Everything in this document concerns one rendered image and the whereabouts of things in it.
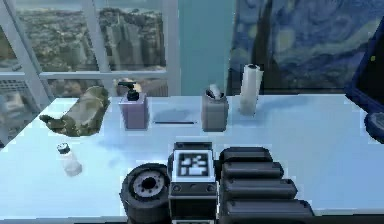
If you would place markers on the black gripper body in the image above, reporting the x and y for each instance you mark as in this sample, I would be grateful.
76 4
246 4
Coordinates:
146 191

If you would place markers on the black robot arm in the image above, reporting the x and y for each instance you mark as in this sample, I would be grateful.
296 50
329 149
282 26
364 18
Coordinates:
250 186

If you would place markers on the thin black pencil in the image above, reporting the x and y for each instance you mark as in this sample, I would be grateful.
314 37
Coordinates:
174 122

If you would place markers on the clear salt shaker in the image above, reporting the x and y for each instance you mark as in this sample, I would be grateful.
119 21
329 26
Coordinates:
70 161

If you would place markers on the purple soap dispenser bottle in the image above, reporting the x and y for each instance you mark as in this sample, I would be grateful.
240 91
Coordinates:
135 110

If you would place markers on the olive green crumpled cloth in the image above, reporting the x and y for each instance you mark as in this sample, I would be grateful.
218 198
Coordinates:
81 113

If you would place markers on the grey tissue box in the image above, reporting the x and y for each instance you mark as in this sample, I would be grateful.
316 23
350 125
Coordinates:
214 111

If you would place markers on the white paper towel roll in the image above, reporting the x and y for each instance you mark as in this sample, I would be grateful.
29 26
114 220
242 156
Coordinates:
250 88

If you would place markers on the white framed window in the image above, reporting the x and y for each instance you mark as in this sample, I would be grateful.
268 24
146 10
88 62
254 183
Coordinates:
100 46

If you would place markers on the blue swirl wall painting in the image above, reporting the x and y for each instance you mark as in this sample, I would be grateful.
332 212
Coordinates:
306 43

